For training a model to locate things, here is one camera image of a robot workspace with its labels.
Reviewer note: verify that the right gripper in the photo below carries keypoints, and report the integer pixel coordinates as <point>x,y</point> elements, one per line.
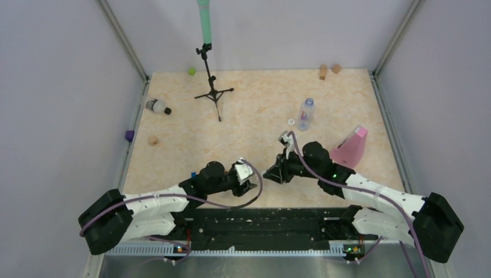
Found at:
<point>279,172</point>

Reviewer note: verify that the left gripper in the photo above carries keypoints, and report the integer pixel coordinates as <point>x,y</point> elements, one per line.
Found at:
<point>241,189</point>

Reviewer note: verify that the clear plastic bottle white cap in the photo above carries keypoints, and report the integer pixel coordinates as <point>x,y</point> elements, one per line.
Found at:
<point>306,113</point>

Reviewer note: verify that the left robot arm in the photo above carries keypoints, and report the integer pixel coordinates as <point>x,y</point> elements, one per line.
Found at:
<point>115,218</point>

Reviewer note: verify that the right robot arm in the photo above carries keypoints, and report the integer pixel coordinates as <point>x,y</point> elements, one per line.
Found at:
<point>425,221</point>

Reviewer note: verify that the small clear bottle black cap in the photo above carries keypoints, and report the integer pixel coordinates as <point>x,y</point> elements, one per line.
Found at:
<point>158,106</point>

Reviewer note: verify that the black tripod stand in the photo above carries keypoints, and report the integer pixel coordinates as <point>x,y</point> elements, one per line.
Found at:
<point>214,95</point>

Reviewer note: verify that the wooden cube with cross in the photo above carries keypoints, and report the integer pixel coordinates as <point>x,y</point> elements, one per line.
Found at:
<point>153,140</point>

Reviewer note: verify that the tall wooden block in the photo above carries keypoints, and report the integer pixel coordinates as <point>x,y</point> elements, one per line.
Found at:
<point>323,72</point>

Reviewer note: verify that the small wooden cube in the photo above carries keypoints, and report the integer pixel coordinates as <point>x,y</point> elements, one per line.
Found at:
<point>336,69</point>

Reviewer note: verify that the purple block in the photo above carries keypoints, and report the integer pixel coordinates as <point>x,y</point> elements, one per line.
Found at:
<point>129,135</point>

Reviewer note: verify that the green foam microphone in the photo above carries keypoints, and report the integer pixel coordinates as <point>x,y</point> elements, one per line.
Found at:
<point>205,19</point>

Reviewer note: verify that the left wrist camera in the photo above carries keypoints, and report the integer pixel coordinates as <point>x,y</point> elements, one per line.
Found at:
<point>243,171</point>

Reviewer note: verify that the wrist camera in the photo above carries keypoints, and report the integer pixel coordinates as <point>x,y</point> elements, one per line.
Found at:
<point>286,139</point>
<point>243,171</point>

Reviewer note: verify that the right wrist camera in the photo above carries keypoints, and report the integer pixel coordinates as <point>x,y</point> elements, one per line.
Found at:
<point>286,139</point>

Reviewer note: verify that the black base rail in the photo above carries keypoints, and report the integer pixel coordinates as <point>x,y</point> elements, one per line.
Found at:
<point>261,229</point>

